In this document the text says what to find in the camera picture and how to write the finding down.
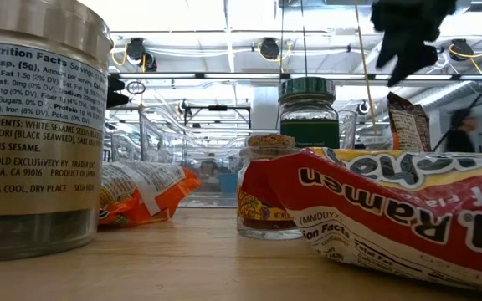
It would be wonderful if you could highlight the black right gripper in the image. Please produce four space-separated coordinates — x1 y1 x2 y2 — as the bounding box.
370 0 458 88

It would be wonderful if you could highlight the brown seasoning packet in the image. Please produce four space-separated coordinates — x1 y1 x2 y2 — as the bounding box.
386 91 433 153

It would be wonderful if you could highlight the orange ramen packet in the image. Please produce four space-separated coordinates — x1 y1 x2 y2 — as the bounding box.
97 161 203 227

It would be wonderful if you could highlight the green lid glass jar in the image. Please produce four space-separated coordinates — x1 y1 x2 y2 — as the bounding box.
277 76 341 151

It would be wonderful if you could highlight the small cork stopper jar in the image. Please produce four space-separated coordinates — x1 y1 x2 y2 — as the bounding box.
235 133 305 242

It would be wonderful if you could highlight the red ramen packet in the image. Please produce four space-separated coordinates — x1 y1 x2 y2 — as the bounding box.
239 146 482 296

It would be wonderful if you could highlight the clear plastic bin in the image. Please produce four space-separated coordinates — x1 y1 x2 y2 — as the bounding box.
138 104 358 209
103 120 192 168

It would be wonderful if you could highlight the person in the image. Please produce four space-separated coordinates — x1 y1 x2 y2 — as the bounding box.
444 107 479 154

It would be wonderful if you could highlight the white building column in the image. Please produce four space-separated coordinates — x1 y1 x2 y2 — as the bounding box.
251 85 282 130

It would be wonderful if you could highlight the yellow cable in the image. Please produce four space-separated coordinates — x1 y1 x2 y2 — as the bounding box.
352 0 379 137

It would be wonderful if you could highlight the silver ventilation duct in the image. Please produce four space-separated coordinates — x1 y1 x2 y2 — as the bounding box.
408 81 482 110

